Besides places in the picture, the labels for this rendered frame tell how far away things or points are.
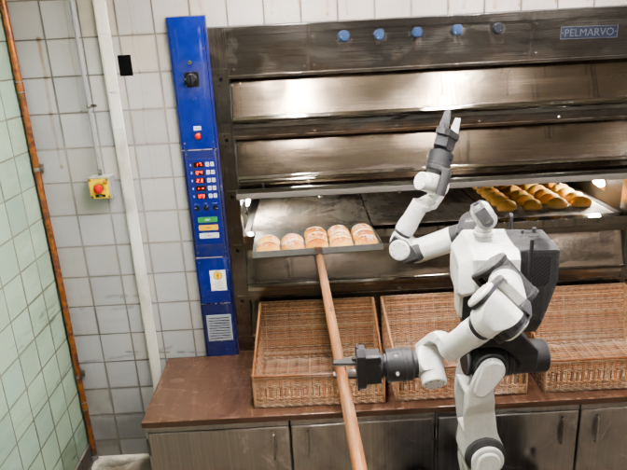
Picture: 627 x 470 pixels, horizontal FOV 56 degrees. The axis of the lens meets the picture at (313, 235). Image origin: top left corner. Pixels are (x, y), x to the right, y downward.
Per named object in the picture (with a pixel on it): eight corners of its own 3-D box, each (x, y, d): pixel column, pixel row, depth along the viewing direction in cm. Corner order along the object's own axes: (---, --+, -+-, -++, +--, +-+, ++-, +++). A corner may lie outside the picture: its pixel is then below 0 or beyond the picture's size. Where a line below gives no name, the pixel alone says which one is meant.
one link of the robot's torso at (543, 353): (536, 360, 208) (538, 314, 202) (551, 380, 196) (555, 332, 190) (457, 366, 207) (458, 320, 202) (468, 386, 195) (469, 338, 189)
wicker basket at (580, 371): (505, 338, 291) (508, 286, 283) (619, 332, 291) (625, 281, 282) (541, 393, 245) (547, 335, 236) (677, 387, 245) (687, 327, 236)
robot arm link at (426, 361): (405, 380, 149) (450, 377, 150) (399, 341, 156) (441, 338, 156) (401, 396, 159) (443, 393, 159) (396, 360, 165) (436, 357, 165)
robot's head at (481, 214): (496, 215, 186) (483, 197, 184) (502, 224, 177) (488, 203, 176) (479, 227, 187) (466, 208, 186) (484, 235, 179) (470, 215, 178)
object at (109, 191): (95, 196, 266) (91, 174, 263) (117, 195, 266) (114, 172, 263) (90, 200, 259) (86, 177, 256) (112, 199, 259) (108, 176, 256)
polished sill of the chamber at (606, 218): (244, 240, 281) (243, 232, 279) (620, 219, 281) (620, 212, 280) (243, 244, 275) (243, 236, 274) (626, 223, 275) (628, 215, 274)
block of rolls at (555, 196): (466, 185, 345) (466, 175, 344) (547, 180, 345) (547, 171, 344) (498, 213, 288) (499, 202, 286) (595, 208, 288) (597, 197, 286)
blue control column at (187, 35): (249, 299, 491) (224, 27, 423) (268, 298, 491) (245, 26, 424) (218, 453, 308) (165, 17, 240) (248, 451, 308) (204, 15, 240)
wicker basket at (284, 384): (261, 351, 291) (257, 300, 282) (375, 346, 290) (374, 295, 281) (252, 409, 245) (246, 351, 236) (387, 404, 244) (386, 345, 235)
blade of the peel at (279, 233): (383, 249, 247) (383, 242, 246) (252, 257, 245) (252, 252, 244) (370, 224, 281) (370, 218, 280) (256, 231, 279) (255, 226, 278)
